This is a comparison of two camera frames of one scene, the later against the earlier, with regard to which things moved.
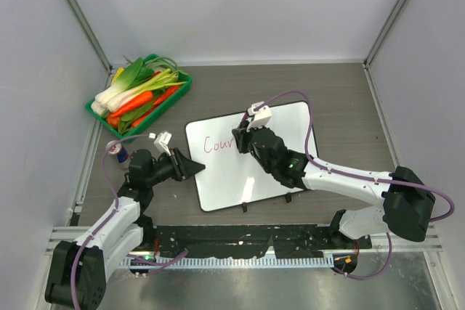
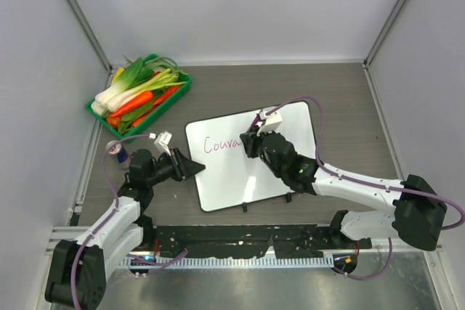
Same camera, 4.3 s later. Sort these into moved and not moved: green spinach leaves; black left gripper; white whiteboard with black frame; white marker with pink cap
Moved: white marker with pink cap
Not moved: black left gripper; green spinach leaves; white whiteboard with black frame
